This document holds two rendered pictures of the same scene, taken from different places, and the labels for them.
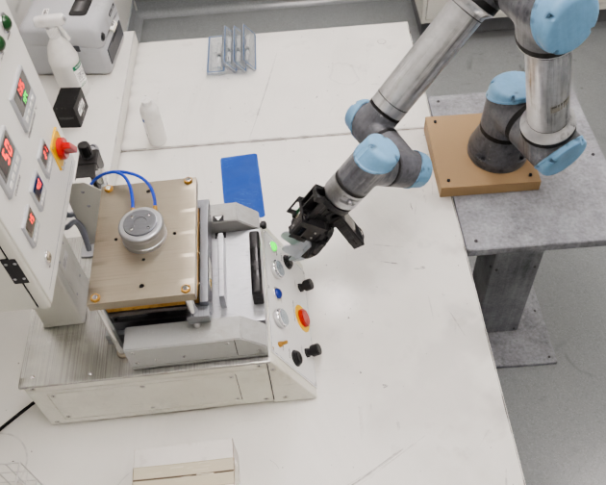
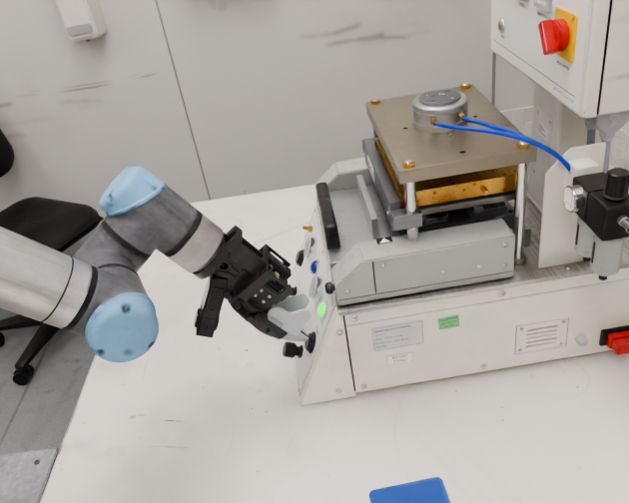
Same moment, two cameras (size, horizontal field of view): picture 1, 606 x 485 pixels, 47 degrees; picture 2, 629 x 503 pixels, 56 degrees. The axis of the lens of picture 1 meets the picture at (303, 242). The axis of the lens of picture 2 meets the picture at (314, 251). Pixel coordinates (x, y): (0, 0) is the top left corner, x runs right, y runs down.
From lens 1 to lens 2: 1.73 m
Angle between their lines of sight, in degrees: 96
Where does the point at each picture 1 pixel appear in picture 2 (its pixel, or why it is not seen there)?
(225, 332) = (350, 163)
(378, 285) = (200, 389)
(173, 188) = (426, 158)
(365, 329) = (230, 340)
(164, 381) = not seen: hidden behind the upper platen
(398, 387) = not seen: hidden behind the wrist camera
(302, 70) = not seen: outside the picture
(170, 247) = (404, 119)
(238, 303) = (346, 200)
